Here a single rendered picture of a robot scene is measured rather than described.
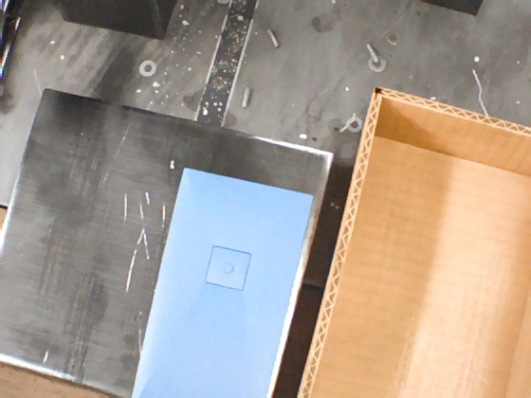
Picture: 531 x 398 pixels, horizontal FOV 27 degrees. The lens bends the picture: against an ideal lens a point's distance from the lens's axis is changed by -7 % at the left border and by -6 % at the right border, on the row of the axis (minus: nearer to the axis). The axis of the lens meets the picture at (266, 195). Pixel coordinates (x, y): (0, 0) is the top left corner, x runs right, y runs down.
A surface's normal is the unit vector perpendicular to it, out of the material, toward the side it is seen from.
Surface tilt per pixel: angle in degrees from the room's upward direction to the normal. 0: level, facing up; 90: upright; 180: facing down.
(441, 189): 0
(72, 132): 0
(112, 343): 0
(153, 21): 90
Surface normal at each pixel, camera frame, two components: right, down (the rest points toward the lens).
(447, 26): 0.01, -0.25
